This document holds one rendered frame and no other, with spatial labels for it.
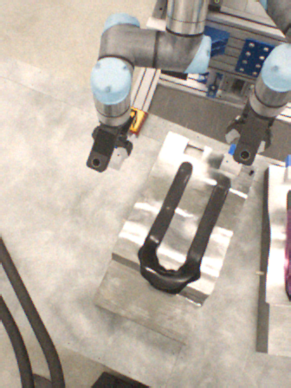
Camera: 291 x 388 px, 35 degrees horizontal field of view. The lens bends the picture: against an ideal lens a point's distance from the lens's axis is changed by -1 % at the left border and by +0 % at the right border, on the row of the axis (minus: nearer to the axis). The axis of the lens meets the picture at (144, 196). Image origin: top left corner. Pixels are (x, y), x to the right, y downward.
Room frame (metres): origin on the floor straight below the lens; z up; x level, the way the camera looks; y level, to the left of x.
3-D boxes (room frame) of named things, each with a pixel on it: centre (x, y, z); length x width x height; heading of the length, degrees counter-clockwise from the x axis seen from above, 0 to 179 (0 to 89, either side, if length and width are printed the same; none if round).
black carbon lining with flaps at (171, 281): (0.27, -0.11, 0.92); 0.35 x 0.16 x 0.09; 161
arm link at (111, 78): (0.46, 0.08, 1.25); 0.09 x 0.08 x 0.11; 177
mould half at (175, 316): (0.26, -0.09, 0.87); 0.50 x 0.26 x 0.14; 161
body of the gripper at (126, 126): (0.46, 0.08, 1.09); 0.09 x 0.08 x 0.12; 161
